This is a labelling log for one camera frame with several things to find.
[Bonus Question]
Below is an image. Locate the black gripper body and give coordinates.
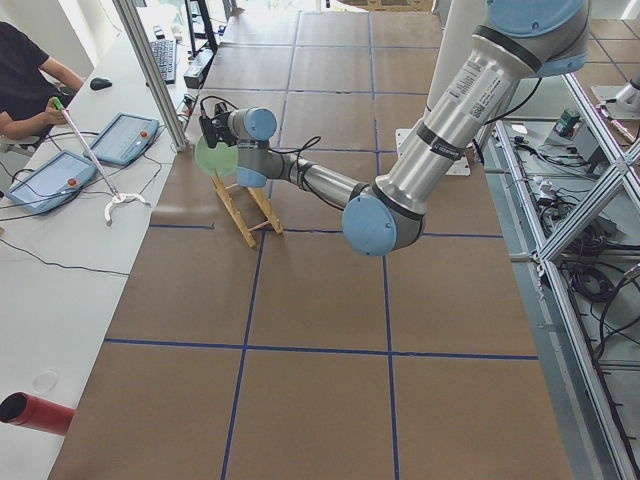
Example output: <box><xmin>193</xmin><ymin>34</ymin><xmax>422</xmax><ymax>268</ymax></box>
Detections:
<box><xmin>199</xmin><ymin>101</ymin><xmax>235</xmax><ymax>147</ymax></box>

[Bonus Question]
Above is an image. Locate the light green ceramic plate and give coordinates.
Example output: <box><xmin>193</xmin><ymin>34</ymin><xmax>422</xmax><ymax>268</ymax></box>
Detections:
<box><xmin>195</xmin><ymin>136</ymin><xmax>238</xmax><ymax>177</ymax></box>

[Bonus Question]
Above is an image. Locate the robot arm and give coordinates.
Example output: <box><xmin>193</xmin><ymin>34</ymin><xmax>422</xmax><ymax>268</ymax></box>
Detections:
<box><xmin>199</xmin><ymin>1</ymin><xmax>590</xmax><ymax>256</ymax></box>

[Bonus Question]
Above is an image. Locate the wooden dish rack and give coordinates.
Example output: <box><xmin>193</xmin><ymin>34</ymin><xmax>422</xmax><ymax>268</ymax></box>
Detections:
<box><xmin>211</xmin><ymin>173</ymin><xmax>283</xmax><ymax>249</ymax></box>

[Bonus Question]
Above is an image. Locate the black box on desk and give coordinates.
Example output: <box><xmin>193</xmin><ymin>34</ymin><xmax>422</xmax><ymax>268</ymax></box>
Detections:
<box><xmin>183</xmin><ymin>49</ymin><xmax>214</xmax><ymax>89</ymax></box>

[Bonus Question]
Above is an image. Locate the blue teach pendant far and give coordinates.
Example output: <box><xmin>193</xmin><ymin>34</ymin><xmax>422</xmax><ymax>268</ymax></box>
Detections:
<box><xmin>90</xmin><ymin>113</ymin><xmax>160</xmax><ymax>166</ymax></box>

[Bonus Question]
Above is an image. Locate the blue teach pendant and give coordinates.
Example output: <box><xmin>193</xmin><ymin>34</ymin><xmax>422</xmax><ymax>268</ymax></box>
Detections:
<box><xmin>90</xmin><ymin>113</ymin><xmax>160</xmax><ymax>166</ymax></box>
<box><xmin>6</xmin><ymin>150</ymin><xmax>97</xmax><ymax>214</ymax></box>

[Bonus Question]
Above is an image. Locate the black keyboard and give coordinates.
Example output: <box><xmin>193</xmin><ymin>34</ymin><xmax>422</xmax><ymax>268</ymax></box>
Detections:
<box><xmin>149</xmin><ymin>39</ymin><xmax>176</xmax><ymax>84</ymax></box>

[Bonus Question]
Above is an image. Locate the pink rod white stand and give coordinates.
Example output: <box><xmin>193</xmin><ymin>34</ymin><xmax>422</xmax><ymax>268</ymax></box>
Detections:
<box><xmin>51</xmin><ymin>97</ymin><xmax>151</xmax><ymax>226</ymax></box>

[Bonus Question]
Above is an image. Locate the black computer mouse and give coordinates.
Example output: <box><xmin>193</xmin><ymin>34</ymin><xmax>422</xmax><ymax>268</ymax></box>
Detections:
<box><xmin>89</xmin><ymin>77</ymin><xmax>112</xmax><ymax>91</ymax></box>

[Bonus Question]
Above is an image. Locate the blue teach pendant near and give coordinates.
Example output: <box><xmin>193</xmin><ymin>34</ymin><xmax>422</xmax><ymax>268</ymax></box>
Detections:
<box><xmin>6</xmin><ymin>150</ymin><xmax>97</xmax><ymax>214</ymax></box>

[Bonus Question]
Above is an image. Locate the seated person black shirt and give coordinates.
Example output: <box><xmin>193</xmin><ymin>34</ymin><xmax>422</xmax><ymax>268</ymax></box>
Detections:
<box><xmin>1</xmin><ymin>22</ymin><xmax>84</xmax><ymax>140</ymax></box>

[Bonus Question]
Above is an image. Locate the red cylinder bottle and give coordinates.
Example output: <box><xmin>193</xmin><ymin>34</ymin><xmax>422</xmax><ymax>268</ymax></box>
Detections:
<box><xmin>1</xmin><ymin>392</ymin><xmax>75</xmax><ymax>436</ymax></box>

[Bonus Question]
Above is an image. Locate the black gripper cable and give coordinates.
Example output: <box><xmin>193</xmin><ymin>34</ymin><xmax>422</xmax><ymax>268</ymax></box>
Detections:
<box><xmin>199</xmin><ymin>95</ymin><xmax>351</xmax><ymax>209</ymax></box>

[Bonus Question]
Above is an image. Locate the aluminium frame post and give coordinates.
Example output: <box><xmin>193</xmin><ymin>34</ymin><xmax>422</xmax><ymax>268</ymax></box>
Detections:
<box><xmin>113</xmin><ymin>0</ymin><xmax>188</xmax><ymax>152</ymax></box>

